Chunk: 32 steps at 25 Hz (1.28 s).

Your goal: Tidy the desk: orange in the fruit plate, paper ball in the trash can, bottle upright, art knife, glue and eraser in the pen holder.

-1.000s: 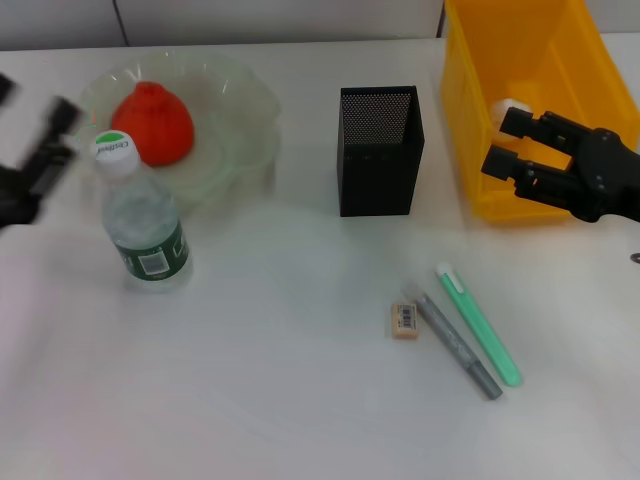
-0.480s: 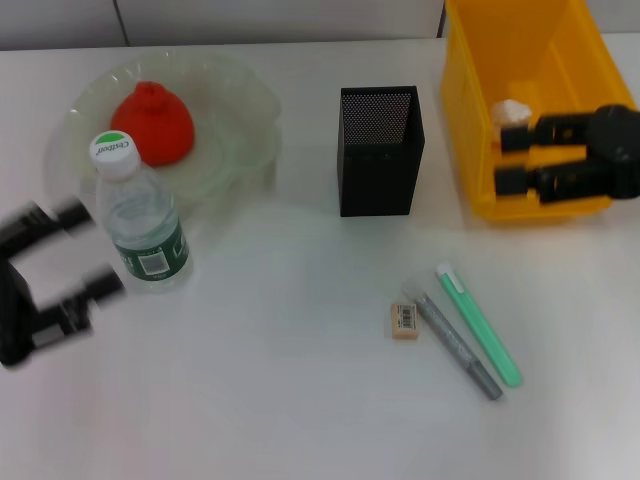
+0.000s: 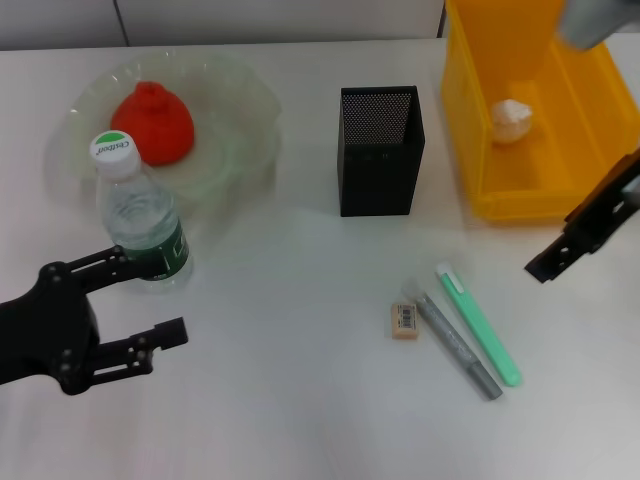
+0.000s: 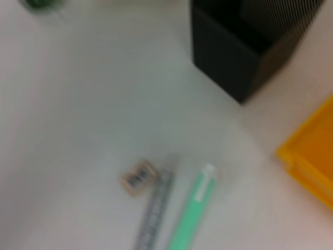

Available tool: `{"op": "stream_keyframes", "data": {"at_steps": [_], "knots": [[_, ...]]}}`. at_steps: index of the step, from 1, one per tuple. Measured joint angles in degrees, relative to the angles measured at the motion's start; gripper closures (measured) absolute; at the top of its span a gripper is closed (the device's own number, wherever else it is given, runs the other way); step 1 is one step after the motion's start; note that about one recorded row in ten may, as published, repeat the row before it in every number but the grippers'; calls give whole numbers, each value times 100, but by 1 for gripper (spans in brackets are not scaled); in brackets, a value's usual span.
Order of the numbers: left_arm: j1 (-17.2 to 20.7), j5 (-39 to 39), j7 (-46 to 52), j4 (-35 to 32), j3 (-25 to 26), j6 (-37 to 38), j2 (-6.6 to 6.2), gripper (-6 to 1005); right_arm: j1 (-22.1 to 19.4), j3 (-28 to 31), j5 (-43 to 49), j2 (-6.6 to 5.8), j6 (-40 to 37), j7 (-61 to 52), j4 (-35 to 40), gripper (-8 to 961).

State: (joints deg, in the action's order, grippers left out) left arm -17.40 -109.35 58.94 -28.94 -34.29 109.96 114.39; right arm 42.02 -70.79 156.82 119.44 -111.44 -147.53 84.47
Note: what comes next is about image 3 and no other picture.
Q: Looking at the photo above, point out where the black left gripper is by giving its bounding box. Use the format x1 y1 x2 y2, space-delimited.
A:
0 244 190 396

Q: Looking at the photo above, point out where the pale green glass fruit plate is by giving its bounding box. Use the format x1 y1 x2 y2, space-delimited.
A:
47 49 284 211

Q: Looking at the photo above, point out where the orange fruit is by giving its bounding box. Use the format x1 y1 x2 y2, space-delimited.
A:
109 80 196 167

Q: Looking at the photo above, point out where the mint green pen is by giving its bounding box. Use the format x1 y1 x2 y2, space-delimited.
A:
435 263 524 387

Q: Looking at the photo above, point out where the yellow plastic bin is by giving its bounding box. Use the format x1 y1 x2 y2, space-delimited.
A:
439 0 640 224

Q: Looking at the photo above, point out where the grey marker pen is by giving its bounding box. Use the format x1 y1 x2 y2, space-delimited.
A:
401 279 504 401

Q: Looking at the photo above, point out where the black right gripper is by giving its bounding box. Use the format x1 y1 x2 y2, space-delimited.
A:
523 147 640 285

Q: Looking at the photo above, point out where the black mesh pen holder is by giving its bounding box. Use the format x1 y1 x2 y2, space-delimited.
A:
338 85 426 218

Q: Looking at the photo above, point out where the beige eraser with barcode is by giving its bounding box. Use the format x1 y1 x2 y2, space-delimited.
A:
388 301 419 342

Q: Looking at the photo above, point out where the clear green-label water bottle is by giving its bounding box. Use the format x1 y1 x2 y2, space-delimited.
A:
88 130 195 294

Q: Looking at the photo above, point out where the white paper ball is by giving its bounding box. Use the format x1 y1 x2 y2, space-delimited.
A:
489 98 534 145

